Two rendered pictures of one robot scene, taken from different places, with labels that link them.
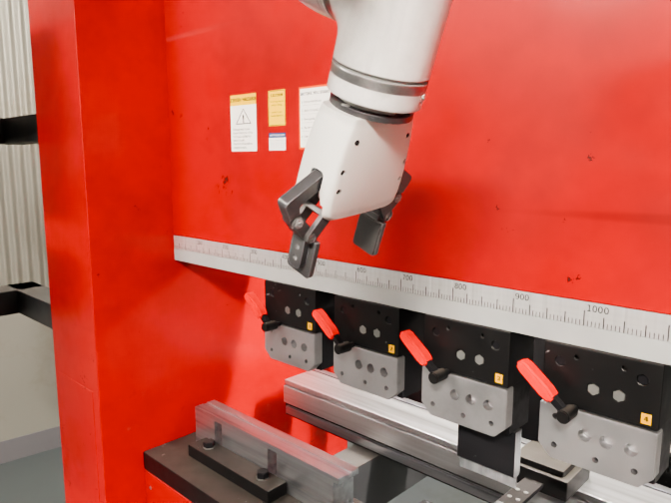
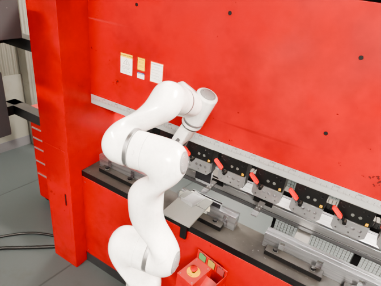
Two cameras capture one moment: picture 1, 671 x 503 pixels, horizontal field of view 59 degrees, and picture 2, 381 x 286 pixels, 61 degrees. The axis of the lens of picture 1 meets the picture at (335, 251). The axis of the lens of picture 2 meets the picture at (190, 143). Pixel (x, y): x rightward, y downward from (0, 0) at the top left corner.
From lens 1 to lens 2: 0.88 m
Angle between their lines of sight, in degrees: 24
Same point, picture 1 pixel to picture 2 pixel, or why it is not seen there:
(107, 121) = (68, 55)
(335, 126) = (183, 131)
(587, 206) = (236, 123)
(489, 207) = (211, 117)
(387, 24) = (198, 119)
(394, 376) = not seen: hidden behind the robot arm
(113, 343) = (71, 135)
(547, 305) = (223, 145)
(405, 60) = (200, 123)
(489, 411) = (205, 168)
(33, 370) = not seen: outside the picture
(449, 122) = not seen: hidden behind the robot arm
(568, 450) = (224, 180)
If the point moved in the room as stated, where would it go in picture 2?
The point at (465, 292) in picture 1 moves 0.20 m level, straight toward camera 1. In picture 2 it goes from (202, 138) to (203, 157)
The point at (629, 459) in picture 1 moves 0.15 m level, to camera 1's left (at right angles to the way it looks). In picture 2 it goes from (237, 183) to (210, 184)
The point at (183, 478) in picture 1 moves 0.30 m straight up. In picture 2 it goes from (100, 180) to (100, 140)
